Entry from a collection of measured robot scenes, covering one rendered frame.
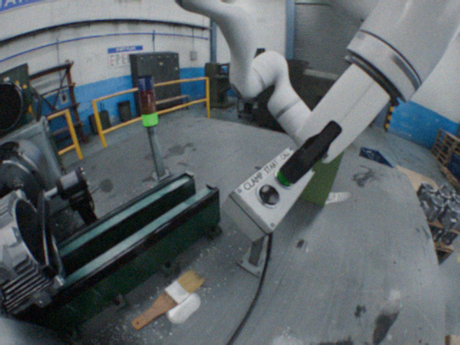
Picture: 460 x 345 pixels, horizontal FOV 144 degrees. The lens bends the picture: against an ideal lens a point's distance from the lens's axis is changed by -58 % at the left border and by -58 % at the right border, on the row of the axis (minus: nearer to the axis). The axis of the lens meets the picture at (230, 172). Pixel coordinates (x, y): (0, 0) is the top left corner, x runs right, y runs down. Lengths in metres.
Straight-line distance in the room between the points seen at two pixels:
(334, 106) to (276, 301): 0.39
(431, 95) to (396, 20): 7.33
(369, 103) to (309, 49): 6.66
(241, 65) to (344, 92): 0.47
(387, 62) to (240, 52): 0.47
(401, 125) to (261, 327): 7.06
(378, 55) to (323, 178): 0.50
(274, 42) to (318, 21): 1.81
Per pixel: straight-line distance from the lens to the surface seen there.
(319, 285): 0.49
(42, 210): 0.44
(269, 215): 0.22
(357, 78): 0.17
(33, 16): 5.80
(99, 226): 0.48
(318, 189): 0.64
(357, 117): 0.17
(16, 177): 0.59
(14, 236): 0.33
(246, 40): 0.57
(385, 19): 0.20
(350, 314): 0.50
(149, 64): 5.75
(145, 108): 0.67
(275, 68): 0.67
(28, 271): 0.34
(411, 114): 7.24
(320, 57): 6.74
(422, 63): 0.20
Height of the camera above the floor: 1.22
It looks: 33 degrees down
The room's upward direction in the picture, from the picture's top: straight up
